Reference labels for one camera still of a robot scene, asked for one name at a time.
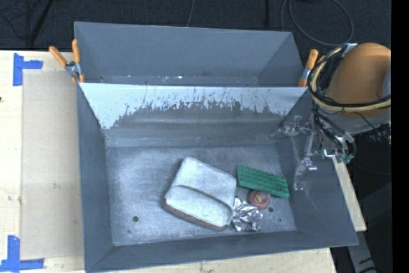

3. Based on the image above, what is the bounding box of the grey metal bin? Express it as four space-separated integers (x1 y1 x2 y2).
73 21 360 273

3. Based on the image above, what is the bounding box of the grey felt pouch brown edge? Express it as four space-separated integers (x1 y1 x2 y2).
163 156 238 232

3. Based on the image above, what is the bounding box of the red round toy food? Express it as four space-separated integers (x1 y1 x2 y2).
247 189 272 210

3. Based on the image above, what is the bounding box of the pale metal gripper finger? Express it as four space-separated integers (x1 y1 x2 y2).
270 116 304 139
293 157 318 192

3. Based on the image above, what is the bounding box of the dark green flat block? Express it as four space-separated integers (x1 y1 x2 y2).
236 164 291 199

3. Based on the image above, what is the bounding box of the crumpled silver foil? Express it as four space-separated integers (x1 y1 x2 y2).
230 196 264 233

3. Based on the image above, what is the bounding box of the pale wood flat board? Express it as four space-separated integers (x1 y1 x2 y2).
19 69 85 261

